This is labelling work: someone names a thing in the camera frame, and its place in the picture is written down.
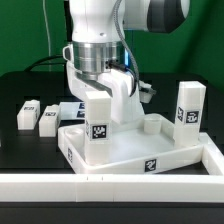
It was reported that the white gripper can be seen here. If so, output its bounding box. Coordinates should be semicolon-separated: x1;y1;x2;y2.
66;61;156;124

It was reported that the white desk top tray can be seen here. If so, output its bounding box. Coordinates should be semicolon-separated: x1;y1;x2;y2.
58;114;204;174

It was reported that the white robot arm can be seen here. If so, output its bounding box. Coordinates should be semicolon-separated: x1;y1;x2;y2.
63;0;190;123

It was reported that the white fiducial marker plate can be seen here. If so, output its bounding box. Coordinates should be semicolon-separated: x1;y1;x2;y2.
60;102;85;120

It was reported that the white L-shaped obstacle fence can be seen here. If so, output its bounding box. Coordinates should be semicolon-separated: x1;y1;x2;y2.
0;142;224;203

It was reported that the black cable on table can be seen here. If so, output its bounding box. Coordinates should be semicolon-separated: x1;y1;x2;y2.
23;54;68;72

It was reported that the thin white hanging cable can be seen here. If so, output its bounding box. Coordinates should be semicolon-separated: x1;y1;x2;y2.
41;0;53;72

